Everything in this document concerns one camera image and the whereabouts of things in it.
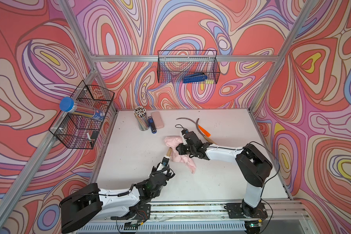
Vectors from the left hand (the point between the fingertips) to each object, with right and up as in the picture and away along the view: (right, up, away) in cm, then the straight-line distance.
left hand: (168, 161), depth 81 cm
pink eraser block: (-10, +24, +30) cm, 40 cm away
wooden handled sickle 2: (0, +4, +4) cm, 6 cm away
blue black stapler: (-13, +20, +25) cm, 35 cm away
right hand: (+5, +4, +10) cm, 12 cm away
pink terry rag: (+3, +10, +7) cm, 13 cm away
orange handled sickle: (+23, +18, +27) cm, 39 cm away
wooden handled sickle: (+27, +11, +22) cm, 36 cm away
